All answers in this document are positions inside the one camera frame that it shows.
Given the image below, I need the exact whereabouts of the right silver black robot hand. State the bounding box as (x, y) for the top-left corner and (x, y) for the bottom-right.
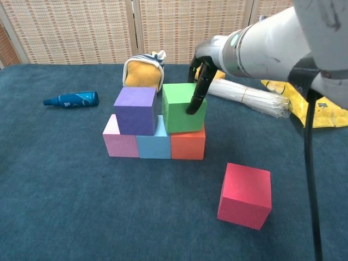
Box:
(186, 34), (237, 115)

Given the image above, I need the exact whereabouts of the yellow plush toy striped shirt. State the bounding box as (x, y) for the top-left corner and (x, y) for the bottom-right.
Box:
(123, 50), (167, 95)

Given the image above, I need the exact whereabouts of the blue spray bottle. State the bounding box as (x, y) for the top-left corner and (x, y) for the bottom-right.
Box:
(42, 91), (100, 109)

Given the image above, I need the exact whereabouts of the yellow sponge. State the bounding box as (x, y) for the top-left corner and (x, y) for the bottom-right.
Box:
(194, 66), (227, 80)

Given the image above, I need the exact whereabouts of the teal felt table cover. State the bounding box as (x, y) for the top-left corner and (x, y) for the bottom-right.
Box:
(0, 64), (348, 261)

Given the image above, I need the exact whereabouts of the orange foam cube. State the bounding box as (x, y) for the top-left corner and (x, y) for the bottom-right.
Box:
(170, 126), (206, 160)

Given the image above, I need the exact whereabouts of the light blue foam cube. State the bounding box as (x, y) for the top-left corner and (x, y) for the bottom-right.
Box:
(135, 114), (172, 160)

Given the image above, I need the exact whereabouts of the bundle of clear straws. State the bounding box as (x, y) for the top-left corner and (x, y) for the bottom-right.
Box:
(208, 78), (290, 119)

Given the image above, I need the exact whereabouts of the yellow snack bag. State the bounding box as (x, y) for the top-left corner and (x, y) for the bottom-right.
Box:
(260, 79), (348, 129)

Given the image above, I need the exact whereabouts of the pink foam cube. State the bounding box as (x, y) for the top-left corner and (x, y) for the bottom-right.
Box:
(102, 114), (140, 158)

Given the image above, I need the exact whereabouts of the purple foam cube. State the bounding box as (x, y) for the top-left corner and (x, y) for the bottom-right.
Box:
(113, 86), (158, 136)

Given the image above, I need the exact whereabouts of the woven bamboo folding screen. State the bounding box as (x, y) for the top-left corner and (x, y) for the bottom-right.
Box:
(0, 0), (348, 66)

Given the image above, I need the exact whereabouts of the green foam cube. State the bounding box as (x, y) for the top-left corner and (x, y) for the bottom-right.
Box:
(161, 83), (208, 134)

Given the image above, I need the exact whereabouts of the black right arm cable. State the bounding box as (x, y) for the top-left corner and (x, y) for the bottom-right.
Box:
(303, 86), (324, 261)

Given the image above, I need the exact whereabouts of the red foam cube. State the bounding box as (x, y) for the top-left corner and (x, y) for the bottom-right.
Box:
(217, 162), (272, 231)

